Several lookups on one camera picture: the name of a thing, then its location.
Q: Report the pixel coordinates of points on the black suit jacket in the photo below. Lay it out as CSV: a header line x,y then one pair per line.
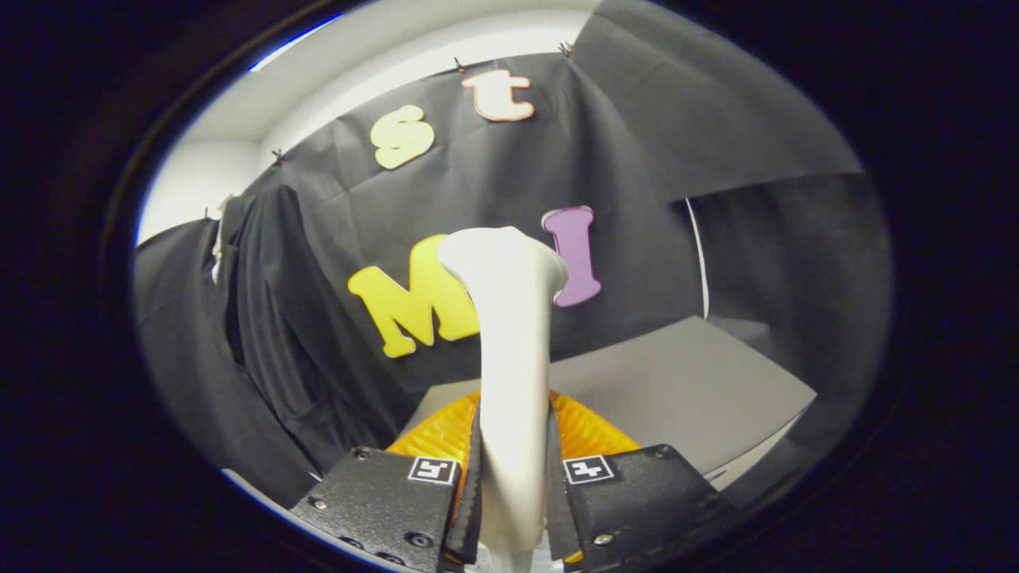
x,y
279,318

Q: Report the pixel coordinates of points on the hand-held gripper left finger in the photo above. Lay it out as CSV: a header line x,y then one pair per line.
x,y
382,501

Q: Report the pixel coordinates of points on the grey cabinet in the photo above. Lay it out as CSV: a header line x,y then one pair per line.
x,y
677,382

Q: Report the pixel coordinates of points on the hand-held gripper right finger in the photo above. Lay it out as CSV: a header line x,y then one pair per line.
x,y
629,501

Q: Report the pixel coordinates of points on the white garment steamer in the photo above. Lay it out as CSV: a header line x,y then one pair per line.
x,y
513,358

